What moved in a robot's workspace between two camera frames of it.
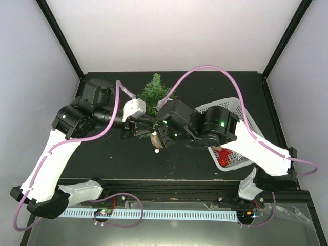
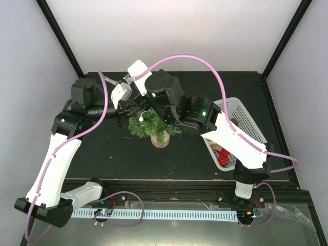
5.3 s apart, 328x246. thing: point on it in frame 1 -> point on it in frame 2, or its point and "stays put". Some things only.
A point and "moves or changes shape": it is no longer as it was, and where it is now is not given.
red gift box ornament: x=223 y=162 stays put
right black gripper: x=166 y=140 -> x=139 y=100
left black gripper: x=129 y=125 -> x=124 y=111
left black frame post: x=55 y=25 stays put
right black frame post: x=302 y=10 stays put
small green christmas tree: x=151 y=95 moves or changes shape
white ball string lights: x=154 y=132 moves or changes shape
